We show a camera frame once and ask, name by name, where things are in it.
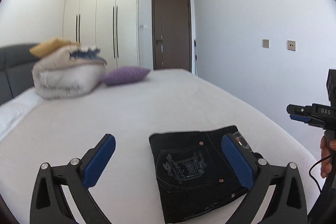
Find yellow pillow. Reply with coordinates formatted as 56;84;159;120
29;38;77;59

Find person's right hand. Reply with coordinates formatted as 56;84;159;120
319;131;336;180

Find folded beige duvet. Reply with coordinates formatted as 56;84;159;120
32;44;107;100

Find beige wall switch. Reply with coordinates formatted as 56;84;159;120
262;39;269;48

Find cream wardrobe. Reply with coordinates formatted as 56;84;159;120
63;0;139;70

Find purple pillow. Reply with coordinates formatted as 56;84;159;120
100;67;151;86

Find black jeans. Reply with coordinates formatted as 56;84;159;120
149;126;248;223

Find beige wall socket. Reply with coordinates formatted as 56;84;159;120
287;40;296;51

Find grey upholstered headboard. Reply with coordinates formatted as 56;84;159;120
0;43;39;105

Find black cable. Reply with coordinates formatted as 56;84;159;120
308;154;332;192

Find brown door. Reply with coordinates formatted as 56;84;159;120
151;0;192;72

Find folded blue denim garment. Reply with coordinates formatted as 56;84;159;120
70;48;106;63

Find white pillow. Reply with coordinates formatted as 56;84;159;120
1;88;44;141

